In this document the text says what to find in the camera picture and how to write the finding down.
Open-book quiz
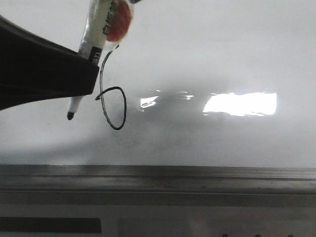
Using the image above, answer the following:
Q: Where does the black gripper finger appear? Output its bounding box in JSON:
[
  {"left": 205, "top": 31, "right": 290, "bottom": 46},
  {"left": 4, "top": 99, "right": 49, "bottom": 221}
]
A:
[{"left": 0, "top": 17, "right": 99, "bottom": 110}]

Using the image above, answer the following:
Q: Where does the white marker with black tip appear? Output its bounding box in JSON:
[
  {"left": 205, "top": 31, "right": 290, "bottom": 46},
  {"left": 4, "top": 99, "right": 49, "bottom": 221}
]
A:
[{"left": 66, "top": 0, "right": 143, "bottom": 121}]

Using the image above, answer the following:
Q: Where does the whiteboard with aluminium frame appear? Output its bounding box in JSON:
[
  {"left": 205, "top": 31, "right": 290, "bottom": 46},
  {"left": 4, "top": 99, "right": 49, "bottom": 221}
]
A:
[{"left": 0, "top": 0, "right": 316, "bottom": 207}]

